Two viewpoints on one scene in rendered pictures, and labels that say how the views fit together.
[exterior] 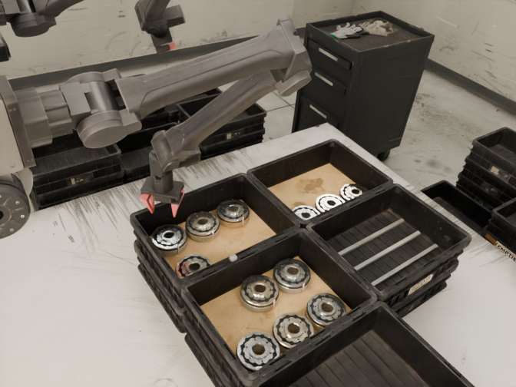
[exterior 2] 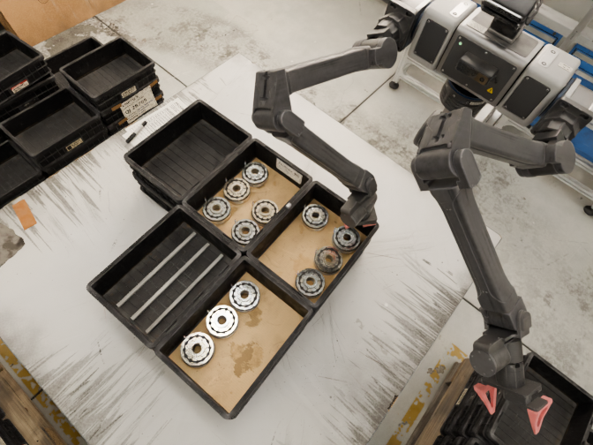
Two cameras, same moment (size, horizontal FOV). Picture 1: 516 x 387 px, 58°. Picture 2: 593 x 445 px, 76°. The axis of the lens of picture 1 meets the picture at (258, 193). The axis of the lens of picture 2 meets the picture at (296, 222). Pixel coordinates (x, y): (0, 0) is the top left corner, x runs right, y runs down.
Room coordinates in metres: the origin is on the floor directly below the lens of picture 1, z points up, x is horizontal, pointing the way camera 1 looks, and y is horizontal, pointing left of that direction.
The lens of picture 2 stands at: (1.46, -0.18, 2.12)
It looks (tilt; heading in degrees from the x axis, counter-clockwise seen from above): 62 degrees down; 157
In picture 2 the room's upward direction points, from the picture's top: 11 degrees clockwise
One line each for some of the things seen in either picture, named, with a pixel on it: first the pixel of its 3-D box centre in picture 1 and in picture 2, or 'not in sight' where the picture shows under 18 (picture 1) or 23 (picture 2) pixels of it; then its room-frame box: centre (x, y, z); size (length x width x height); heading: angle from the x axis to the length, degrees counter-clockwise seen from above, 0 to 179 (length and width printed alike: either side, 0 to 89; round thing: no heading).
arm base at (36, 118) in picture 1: (38, 117); (390, 31); (0.60, 0.35, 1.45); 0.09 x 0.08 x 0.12; 36
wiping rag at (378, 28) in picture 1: (378, 26); not in sight; (2.80, -0.63, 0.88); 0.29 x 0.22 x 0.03; 126
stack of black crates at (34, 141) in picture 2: not in sight; (64, 140); (-0.16, -0.99, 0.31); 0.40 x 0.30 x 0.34; 126
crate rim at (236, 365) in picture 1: (279, 295); (250, 192); (0.72, -0.08, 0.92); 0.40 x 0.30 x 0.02; 129
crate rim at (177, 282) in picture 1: (215, 223); (314, 239); (0.96, 0.11, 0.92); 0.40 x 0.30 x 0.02; 129
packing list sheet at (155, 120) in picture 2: not in sight; (164, 126); (0.18, -0.38, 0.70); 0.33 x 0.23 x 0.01; 126
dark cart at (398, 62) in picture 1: (354, 98); not in sight; (2.70, -0.56, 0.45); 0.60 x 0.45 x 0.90; 126
